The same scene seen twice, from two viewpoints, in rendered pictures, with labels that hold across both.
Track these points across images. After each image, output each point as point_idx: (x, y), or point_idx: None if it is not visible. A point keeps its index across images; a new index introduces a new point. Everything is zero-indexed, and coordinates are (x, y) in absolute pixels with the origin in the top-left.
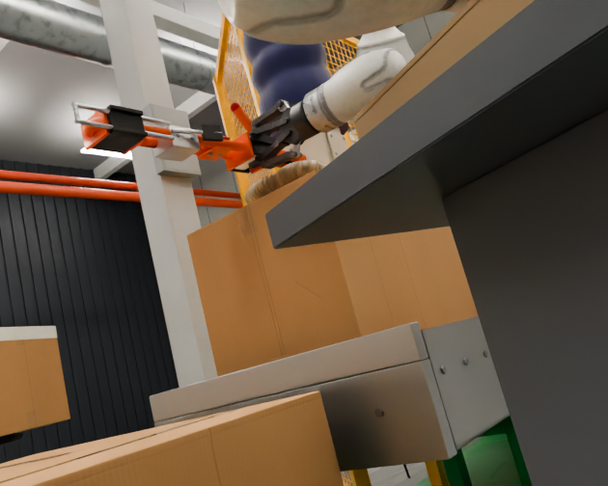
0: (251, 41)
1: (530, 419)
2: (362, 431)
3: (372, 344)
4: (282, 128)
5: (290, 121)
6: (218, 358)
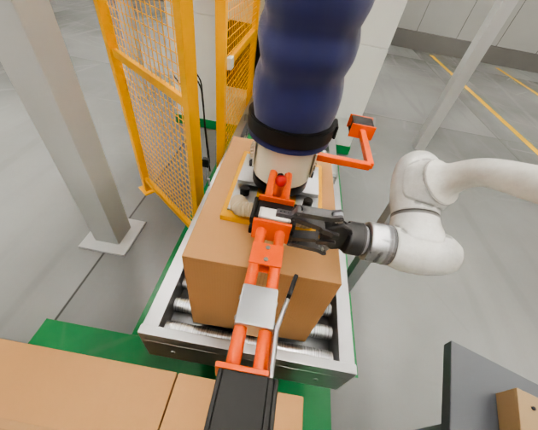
0: (299, 12)
1: None
2: (301, 378)
3: (330, 371)
4: (326, 235)
5: (339, 236)
6: (195, 310)
